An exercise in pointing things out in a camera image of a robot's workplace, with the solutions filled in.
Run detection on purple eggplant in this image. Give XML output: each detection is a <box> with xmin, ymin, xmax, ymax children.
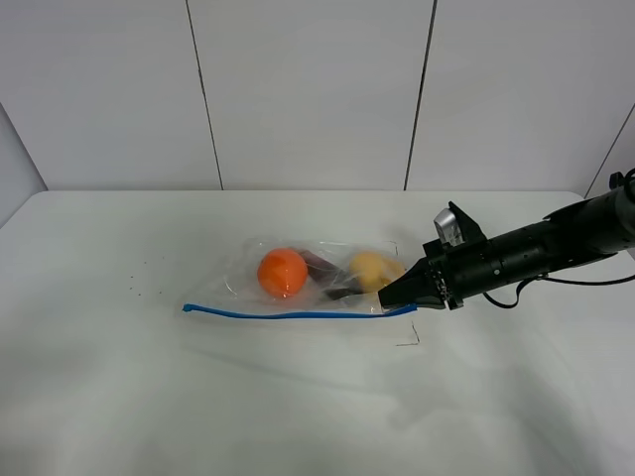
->
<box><xmin>299</xmin><ymin>250</ymin><xmax>364</xmax><ymax>300</ymax></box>

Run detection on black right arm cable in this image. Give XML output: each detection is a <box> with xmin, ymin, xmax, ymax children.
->
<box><xmin>483</xmin><ymin>273</ymin><xmax>635</xmax><ymax>309</ymax></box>

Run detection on clear zip bag blue strip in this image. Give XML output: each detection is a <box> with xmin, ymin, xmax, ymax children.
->
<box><xmin>182</xmin><ymin>239</ymin><xmax>417</xmax><ymax>320</ymax></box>

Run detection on yellow bell pepper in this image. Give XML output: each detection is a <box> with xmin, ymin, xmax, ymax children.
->
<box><xmin>348</xmin><ymin>251</ymin><xmax>406</xmax><ymax>293</ymax></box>

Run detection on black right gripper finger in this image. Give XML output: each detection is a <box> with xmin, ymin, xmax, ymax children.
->
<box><xmin>378</xmin><ymin>258</ymin><xmax>442</xmax><ymax>308</ymax></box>

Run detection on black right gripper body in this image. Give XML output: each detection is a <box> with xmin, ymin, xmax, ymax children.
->
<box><xmin>423</xmin><ymin>201</ymin><xmax>488</xmax><ymax>310</ymax></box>

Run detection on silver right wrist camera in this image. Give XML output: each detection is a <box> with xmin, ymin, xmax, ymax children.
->
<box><xmin>434</xmin><ymin>208</ymin><xmax>464</xmax><ymax>247</ymax></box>

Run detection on orange fruit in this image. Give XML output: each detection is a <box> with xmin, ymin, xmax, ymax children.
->
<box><xmin>257</xmin><ymin>248</ymin><xmax>309</xmax><ymax>298</ymax></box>

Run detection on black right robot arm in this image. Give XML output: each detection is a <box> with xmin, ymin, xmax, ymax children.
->
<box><xmin>378</xmin><ymin>172</ymin><xmax>634</xmax><ymax>313</ymax></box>

